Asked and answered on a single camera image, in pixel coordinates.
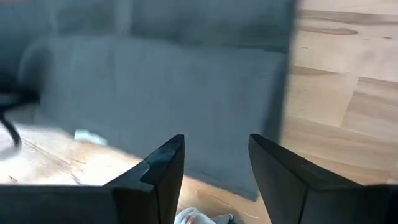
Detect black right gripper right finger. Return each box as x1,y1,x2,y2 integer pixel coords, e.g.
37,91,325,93
248,133,398,224

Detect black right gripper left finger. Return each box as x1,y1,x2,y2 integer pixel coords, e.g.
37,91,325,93
0,134,186,224

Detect white red-checked towel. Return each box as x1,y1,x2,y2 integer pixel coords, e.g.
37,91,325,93
174,207,217,224

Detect plain grey towel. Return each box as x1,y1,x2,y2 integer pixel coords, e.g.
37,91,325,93
18,0,299,202

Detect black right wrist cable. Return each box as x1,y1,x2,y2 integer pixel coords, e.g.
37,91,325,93
0,86,40,158

